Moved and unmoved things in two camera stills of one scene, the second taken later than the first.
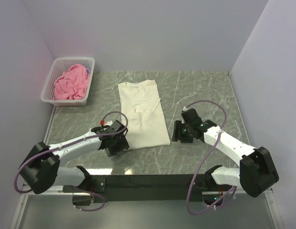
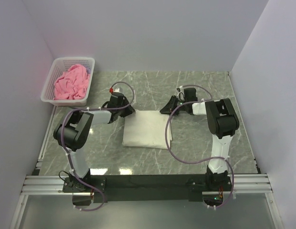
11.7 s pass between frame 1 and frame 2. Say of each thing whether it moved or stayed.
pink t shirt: stayed
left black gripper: moved
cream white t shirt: moved
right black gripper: moved
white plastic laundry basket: stayed
